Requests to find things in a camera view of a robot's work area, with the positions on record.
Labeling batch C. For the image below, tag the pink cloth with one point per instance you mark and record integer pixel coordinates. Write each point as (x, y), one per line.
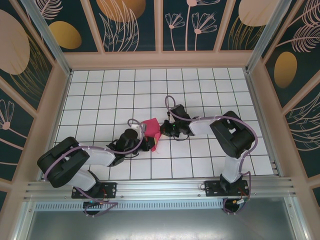
(150, 127)

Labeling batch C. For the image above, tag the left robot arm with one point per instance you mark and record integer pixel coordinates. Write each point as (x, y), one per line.
(100, 156)

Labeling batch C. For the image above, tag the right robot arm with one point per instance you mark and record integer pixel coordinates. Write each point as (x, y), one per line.
(202, 126)

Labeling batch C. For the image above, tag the grey metal sheet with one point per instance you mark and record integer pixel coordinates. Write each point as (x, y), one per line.
(160, 225)

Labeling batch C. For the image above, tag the small black circuit board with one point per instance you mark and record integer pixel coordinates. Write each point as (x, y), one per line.
(91, 204)

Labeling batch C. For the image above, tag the dark panel with flower outlines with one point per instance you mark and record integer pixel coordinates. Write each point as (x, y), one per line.
(185, 37)

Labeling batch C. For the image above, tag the yellow power connector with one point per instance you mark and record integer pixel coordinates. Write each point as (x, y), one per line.
(236, 201)

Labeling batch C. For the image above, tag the dark panel single flower outline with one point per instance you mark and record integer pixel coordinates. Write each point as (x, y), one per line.
(12, 140)

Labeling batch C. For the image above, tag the dark panel orange oval feathers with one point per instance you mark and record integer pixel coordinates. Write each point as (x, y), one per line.
(285, 70)

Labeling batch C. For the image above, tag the dark panel orange circle leaves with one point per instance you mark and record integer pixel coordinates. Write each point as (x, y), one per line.
(120, 15)

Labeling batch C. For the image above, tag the dark panel with orange oval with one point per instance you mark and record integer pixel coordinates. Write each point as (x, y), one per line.
(65, 35)

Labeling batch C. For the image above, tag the dark panel with pale circle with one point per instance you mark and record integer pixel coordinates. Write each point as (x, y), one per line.
(250, 12)

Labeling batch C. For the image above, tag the dark panel feather outlines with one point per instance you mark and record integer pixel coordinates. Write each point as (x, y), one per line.
(305, 130)

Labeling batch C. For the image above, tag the dark panel large pale oval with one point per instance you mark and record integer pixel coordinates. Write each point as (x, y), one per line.
(15, 50)

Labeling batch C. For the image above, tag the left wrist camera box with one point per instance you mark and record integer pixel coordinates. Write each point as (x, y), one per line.
(149, 143)

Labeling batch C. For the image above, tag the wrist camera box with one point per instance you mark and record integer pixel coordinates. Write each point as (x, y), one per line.
(166, 128)
(149, 143)

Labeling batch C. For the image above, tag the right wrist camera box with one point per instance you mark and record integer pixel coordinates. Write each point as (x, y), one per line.
(166, 128)

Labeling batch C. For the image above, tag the long aluminium mounting rail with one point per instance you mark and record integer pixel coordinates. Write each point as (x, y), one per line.
(160, 187)

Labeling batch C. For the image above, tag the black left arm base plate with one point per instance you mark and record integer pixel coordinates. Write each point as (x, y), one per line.
(110, 190)

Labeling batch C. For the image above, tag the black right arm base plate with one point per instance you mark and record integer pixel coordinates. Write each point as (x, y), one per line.
(212, 190)

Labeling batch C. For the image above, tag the aluminium side rail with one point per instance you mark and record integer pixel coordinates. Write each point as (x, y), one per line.
(66, 87)
(259, 112)

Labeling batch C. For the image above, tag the aluminium corner post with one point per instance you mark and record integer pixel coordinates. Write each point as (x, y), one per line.
(267, 32)
(47, 32)

